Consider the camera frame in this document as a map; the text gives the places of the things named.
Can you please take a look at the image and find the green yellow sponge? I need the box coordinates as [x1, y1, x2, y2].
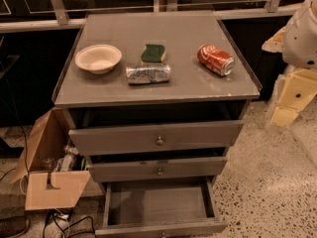
[141, 44, 165, 64]

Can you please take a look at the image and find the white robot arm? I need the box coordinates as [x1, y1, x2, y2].
[262, 0, 317, 127]

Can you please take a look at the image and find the silver crushed can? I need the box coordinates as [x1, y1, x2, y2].
[126, 63, 171, 84]

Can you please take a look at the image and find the plastic bottle in box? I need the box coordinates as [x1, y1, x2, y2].
[60, 145, 78, 172]

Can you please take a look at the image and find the dark shoe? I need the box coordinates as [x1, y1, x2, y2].
[0, 216, 30, 238]

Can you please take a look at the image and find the black floor cable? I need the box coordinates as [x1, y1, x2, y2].
[42, 209, 97, 238]

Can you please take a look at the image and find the grey middle drawer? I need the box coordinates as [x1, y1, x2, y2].
[88, 157, 227, 182]

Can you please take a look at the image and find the open cardboard box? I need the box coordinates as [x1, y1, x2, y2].
[11, 108, 103, 210]

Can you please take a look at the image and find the grey drawer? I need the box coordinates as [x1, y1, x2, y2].
[88, 157, 227, 182]
[95, 177, 227, 238]
[69, 120, 244, 156]

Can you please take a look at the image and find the grey bottom drawer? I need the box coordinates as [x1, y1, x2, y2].
[95, 177, 227, 238]

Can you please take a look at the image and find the grey drawer cabinet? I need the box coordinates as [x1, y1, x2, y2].
[52, 11, 264, 190]

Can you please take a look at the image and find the grey top drawer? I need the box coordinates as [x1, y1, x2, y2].
[69, 120, 244, 156]

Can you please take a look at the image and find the metal railing frame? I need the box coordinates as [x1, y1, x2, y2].
[0, 0, 304, 33]

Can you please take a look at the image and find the red cola can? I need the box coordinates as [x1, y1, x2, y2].
[197, 44, 235, 76]

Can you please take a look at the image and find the beige paper bowl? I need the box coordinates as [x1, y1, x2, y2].
[75, 45, 122, 74]

